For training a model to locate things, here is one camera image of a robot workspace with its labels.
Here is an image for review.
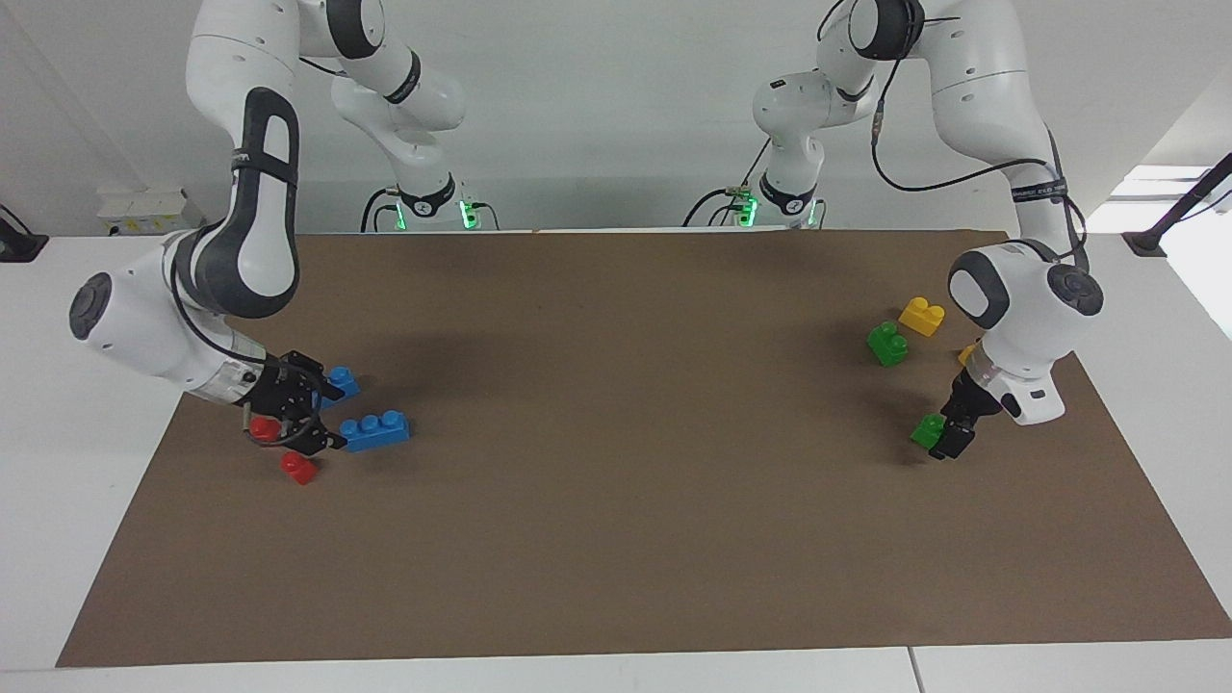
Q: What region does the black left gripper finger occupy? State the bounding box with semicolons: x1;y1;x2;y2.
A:
930;423;976;461

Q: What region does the black right base cable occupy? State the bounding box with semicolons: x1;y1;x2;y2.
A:
362;186;400;233

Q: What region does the blue three-stud brick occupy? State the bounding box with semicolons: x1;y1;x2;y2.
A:
313;366;361;410
339;411;412;453

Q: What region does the black base cable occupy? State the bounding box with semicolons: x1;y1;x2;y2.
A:
683;144;771;228
362;186;400;233

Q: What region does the brown table mat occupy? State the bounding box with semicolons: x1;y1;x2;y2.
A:
56;229;1232;667

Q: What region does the black clamp stand with pole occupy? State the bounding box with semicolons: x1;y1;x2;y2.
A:
1124;152;1232;259

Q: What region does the black left base cable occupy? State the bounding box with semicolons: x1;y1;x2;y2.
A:
683;144;771;228

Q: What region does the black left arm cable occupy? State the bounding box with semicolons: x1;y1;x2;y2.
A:
818;0;1091;267

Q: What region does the white box with yellow label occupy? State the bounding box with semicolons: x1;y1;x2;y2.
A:
96;188;205;237

